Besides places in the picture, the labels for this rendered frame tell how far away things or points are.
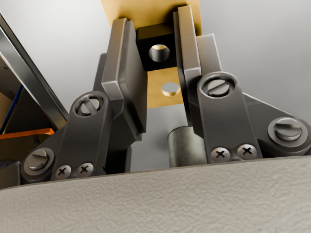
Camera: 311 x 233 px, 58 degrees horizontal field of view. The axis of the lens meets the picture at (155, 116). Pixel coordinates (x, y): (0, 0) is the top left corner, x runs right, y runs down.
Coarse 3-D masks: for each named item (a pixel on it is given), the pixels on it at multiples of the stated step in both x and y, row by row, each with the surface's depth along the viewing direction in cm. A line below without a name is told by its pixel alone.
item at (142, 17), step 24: (120, 0) 11; (144, 0) 11; (168, 0) 11; (192, 0) 11; (144, 24) 12; (168, 24) 12; (144, 48) 12; (168, 48) 12; (168, 72) 14; (168, 96) 15
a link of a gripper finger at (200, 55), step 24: (192, 24) 10; (192, 48) 9; (216, 48) 10; (192, 72) 8; (192, 96) 9; (192, 120) 9; (264, 120) 8; (288, 120) 7; (264, 144) 7; (288, 144) 7
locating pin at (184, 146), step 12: (180, 132) 23; (192, 132) 23; (168, 144) 24; (180, 144) 22; (192, 144) 22; (204, 144) 23; (168, 156) 23; (180, 156) 21; (192, 156) 21; (204, 156) 22
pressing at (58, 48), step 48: (0, 0) 15; (48, 0) 15; (96, 0) 15; (240, 0) 15; (288, 0) 15; (0, 48) 17; (48, 48) 17; (96, 48) 17; (240, 48) 17; (288, 48) 17; (48, 96) 20; (288, 96) 20; (144, 144) 25
